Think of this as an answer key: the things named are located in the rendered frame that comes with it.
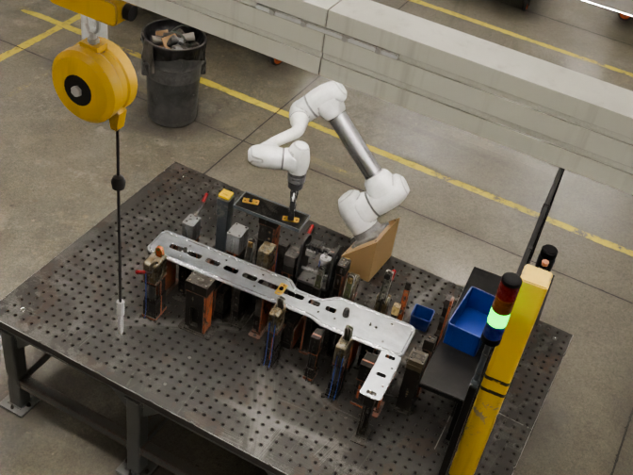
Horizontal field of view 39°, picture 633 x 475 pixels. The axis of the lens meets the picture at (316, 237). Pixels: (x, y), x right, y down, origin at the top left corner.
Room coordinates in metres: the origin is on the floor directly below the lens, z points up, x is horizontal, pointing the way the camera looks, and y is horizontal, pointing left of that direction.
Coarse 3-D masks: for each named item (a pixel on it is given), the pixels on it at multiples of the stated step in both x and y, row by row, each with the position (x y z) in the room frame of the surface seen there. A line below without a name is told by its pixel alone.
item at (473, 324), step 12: (468, 300) 3.24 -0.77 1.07; (480, 300) 3.22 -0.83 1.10; (492, 300) 3.20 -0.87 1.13; (456, 312) 3.06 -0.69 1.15; (468, 312) 3.20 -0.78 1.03; (480, 312) 3.21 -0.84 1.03; (456, 324) 3.10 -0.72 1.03; (468, 324) 3.11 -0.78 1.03; (480, 324) 3.13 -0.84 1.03; (456, 336) 2.95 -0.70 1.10; (468, 336) 2.93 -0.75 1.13; (456, 348) 2.94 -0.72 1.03; (468, 348) 2.92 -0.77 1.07
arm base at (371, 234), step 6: (378, 222) 3.85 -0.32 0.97; (384, 222) 3.89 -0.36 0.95; (372, 228) 3.80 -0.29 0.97; (378, 228) 3.82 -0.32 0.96; (384, 228) 3.84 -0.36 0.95; (360, 234) 3.78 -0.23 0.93; (366, 234) 3.78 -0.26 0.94; (372, 234) 3.78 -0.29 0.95; (378, 234) 3.78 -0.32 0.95; (354, 240) 3.85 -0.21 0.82; (360, 240) 3.77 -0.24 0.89; (366, 240) 3.75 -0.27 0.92; (354, 246) 3.77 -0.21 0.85
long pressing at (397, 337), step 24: (168, 240) 3.39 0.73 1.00; (192, 240) 3.42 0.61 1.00; (192, 264) 3.25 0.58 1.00; (240, 264) 3.31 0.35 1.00; (240, 288) 3.14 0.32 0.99; (264, 288) 3.16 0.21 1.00; (288, 288) 3.19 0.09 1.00; (312, 312) 3.06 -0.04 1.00; (336, 312) 3.08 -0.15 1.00; (360, 312) 3.11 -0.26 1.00; (360, 336) 2.95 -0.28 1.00; (384, 336) 2.97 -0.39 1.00; (408, 336) 3.00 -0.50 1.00
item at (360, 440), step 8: (368, 392) 2.63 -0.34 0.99; (368, 400) 2.60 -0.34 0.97; (376, 400) 2.63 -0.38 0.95; (368, 408) 2.60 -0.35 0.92; (368, 416) 2.60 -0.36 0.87; (360, 424) 2.61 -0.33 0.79; (368, 424) 2.63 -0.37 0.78; (360, 432) 2.61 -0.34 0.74; (368, 432) 2.65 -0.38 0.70; (352, 440) 2.58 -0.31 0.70; (360, 440) 2.59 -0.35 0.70
